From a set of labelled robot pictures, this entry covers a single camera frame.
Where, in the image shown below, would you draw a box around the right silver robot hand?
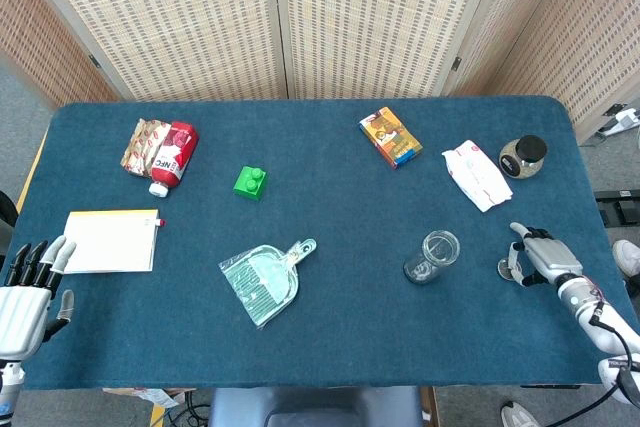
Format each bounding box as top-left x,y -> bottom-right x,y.
508,221 -> 585,289

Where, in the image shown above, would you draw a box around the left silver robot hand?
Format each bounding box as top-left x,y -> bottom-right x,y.
0,235 -> 77,361

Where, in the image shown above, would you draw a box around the clear glass jar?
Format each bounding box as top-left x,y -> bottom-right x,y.
402,229 -> 461,286

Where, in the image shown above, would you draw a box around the white sneaker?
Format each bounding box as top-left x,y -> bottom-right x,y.
612,239 -> 640,279
500,400 -> 542,427

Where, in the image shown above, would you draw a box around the black floor equipment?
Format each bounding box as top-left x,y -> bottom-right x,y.
593,189 -> 640,227

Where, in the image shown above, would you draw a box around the glass spice jar black lid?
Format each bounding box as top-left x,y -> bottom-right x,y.
498,134 -> 549,182

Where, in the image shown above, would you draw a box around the black object beside table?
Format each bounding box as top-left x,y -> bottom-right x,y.
0,190 -> 17,228

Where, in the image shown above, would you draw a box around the white wet wipes pack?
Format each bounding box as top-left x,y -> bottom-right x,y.
441,139 -> 514,213

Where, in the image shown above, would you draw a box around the white notebook yellow edge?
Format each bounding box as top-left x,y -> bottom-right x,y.
62,209 -> 160,275

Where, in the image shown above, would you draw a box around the white floor device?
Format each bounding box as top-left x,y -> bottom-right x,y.
597,105 -> 640,137

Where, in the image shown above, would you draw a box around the papers under table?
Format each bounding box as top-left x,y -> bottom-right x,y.
102,386 -> 197,409

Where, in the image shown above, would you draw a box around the orange blue carton box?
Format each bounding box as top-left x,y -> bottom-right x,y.
358,106 -> 424,170

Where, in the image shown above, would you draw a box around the gold snack packet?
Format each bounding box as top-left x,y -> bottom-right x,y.
119,117 -> 174,179

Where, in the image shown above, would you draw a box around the red juice bottle white cap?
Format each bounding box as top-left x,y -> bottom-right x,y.
148,120 -> 200,198

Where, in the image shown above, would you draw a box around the blue table cloth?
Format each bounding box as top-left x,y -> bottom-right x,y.
10,95 -> 632,391

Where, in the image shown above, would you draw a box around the bagged mint dustpan brush set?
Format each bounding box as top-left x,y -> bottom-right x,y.
218,238 -> 318,331

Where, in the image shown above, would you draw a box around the green toy brick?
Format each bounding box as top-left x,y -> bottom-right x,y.
232,165 -> 268,203

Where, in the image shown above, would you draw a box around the dark robot torso base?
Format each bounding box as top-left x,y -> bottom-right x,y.
207,386 -> 424,427

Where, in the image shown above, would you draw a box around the woven folding screen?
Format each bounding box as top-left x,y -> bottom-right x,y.
0,0 -> 640,146

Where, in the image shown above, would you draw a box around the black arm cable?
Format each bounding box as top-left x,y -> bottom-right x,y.
542,291 -> 640,427

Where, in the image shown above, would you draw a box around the black floor cables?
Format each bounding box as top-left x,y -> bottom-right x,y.
167,389 -> 214,427

